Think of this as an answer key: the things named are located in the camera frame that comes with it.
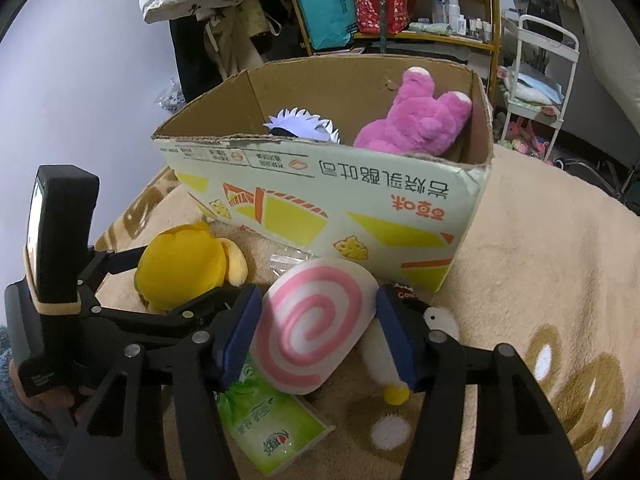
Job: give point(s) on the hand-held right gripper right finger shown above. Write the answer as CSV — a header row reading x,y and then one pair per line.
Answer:
x,y
397,347

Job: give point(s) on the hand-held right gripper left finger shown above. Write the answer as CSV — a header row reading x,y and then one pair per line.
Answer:
x,y
241,336

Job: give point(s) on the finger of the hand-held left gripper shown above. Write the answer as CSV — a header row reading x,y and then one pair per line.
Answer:
x,y
165,316
117,260

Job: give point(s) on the yellow plush toy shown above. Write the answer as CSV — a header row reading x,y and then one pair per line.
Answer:
x,y
182,265

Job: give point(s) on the pink white swirl plush cushion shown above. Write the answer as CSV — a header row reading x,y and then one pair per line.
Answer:
x,y
312,327

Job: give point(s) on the printed cardboard box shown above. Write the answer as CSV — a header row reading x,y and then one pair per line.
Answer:
x,y
320,200

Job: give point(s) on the person's left forearm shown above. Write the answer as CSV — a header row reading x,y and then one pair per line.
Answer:
x,y
22,435

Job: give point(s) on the white plush duck toy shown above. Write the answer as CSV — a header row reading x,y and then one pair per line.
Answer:
x,y
382,362

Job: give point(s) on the black red-label packet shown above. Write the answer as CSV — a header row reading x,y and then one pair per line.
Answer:
x,y
407,296

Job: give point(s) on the clear plastic wrapper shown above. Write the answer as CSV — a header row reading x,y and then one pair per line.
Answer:
x,y
290,265

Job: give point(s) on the green tissue packet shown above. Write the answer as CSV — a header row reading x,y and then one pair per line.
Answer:
x,y
272,425

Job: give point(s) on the beige printed blanket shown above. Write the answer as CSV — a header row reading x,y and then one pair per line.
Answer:
x,y
540,270

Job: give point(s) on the clear plastic bag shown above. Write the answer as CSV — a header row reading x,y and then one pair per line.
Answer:
x,y
170,97

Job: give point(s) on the dark hanging coat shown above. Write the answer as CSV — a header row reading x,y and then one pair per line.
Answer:
x,y
192,60

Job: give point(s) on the white spiky-haired plush toy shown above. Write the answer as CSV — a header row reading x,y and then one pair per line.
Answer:
x,y
302,125

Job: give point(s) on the pink plush toy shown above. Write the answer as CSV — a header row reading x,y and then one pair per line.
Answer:
x,y
420,120

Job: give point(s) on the pink toys pile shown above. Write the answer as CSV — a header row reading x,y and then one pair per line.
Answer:
x,y
522,137

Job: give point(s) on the beige hanging garment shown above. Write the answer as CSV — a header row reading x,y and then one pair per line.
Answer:
x,y
245,35

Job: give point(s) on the black metal stand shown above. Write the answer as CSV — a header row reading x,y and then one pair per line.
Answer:
x,y
600,175

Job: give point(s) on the blue white folded cloth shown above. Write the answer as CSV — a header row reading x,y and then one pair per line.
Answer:
x,y
535,89

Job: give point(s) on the wooden shelf rack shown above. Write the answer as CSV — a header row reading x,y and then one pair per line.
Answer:
x,y
450,42

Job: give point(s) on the teal bag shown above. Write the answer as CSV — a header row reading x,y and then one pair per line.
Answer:
x,y
325,10

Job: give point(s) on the white metal cart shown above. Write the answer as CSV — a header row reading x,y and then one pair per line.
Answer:
x,y
565,60

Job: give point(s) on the white bottle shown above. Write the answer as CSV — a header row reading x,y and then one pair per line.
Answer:
x,y
454,14

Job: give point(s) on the clear bottle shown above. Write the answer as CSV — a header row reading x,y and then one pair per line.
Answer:
x,y
435,5

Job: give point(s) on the red patterned bag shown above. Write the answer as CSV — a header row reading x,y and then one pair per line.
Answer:
x,y
380,2

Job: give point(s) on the black bag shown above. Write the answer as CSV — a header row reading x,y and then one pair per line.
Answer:
x,y
542,12

